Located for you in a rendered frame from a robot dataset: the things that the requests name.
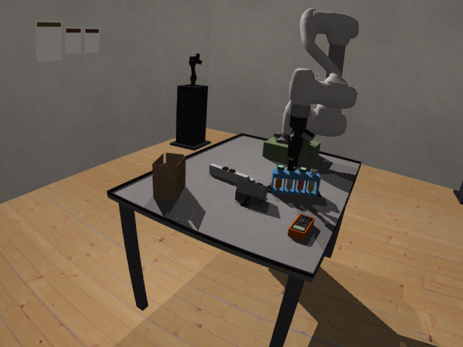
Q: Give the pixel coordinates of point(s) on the brown cardboard box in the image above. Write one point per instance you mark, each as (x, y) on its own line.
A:
(165, 183)

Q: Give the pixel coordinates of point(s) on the orange digital multimeter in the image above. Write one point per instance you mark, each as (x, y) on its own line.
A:
(301, 227)

